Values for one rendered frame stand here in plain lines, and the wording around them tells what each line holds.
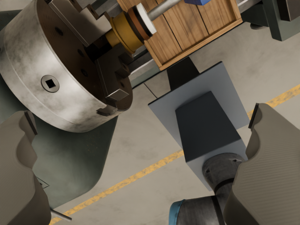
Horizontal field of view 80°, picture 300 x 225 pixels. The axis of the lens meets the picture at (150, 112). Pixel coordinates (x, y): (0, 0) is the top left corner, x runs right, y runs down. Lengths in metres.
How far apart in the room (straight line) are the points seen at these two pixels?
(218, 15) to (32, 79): 0.56
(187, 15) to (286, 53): 1.39
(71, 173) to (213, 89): 0.70
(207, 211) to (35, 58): 0.53
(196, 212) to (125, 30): 0.49
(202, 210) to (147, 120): 1.41
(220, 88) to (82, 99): 0.70
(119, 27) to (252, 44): 1.45
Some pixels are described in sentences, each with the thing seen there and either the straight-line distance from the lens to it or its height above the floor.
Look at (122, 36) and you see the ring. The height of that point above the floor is 1.12.
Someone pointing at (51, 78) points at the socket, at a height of 1.23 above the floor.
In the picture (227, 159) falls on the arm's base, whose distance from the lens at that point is 0.65.
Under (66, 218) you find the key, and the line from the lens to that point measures 0.66.
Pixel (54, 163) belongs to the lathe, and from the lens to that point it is 0.49.
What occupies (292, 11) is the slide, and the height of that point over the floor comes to 0.97.
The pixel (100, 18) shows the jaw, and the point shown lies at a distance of 0.45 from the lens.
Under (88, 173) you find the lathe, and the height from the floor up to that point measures 1.23.
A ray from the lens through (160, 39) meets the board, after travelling 0.67.
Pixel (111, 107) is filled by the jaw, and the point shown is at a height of 1.19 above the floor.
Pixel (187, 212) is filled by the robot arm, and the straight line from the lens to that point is 0.58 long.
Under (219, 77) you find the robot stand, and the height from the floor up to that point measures 0.75.
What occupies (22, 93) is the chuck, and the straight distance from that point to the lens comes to 0.42.
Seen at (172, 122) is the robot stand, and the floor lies 0.75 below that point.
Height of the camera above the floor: 1.54
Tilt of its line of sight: 58 degrees down
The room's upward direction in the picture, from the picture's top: 179 degrees counter-clockwise
